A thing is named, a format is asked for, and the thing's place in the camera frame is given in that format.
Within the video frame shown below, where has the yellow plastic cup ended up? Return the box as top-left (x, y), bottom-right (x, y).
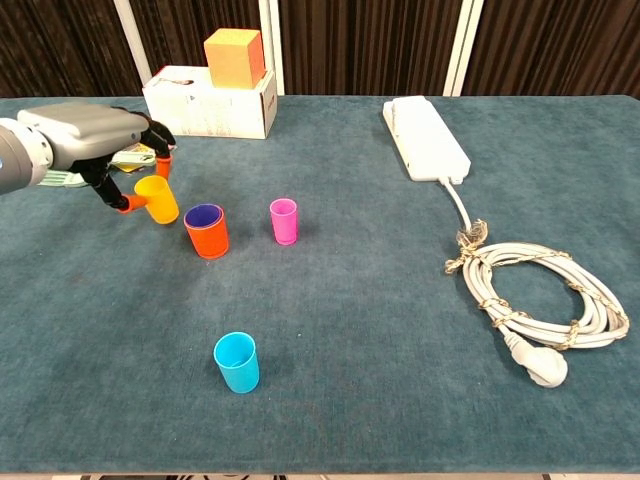
top-left (133, 175), bottom-right (180, 225)

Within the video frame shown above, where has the white power strip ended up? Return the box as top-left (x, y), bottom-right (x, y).
top-left (382, 96), bottom-right (472, 184)

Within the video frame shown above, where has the orange cube block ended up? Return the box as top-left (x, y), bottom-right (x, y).
top-left (203, 28), bottom-right (266, 91)

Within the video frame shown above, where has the white coiled power cable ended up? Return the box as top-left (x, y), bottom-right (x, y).
top-left (439, 177), bottom-right (631, 390)

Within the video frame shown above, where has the pink plastic cup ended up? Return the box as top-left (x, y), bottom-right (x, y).
top-left (269, 197), bottom-right (300, 247)

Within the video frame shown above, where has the white partition post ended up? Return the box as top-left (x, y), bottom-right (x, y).
top-left (258, 0), bottom-right (286, 97)
top-left (442, 0), bottom-right (485, 98)
top-left (112, 0), bottom-right (152, 96)

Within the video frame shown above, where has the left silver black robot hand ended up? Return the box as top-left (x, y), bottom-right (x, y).
top-left (16, 102), bottom-right (177, 215)

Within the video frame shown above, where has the mint green hand brush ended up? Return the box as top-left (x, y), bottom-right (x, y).
top-left (37, 149), bottom-right (157, 189)

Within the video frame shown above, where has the dark blue plastic cup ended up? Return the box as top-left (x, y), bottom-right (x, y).
top-left (184, 203), bottom-right (225, 230)

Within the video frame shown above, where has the light blue plastic cup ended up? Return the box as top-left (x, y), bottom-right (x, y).
top-left (213, 331), bottom-right (261, 395)

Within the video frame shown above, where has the yellow battery blister pack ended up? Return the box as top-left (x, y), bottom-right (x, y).
top-left (119, 142), bottom-right (157, 174)

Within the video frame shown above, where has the orange plastic cup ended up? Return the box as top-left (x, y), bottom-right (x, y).
top-left (182, 203), bottom-right (231, 260)

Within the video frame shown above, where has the white cardboard box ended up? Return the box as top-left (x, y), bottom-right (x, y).
top-left (141, 64), bottom-right (278, 141)

